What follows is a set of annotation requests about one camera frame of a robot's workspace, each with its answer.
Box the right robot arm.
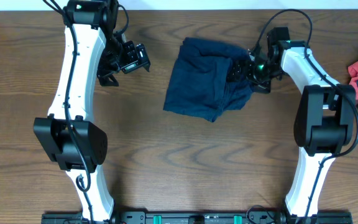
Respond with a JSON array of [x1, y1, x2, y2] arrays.
[[226, 27, 356, 223]]

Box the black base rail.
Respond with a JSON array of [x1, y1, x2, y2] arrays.
[[41, 210, 354, 224]]

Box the navy blue shorts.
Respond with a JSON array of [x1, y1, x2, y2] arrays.
[[163, 37, 253, 123]]

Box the red garment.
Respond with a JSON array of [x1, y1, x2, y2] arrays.
[[347, 61, 358, 100]]

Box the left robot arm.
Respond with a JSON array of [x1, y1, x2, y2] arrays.
[[34, 0, 150, 223]]

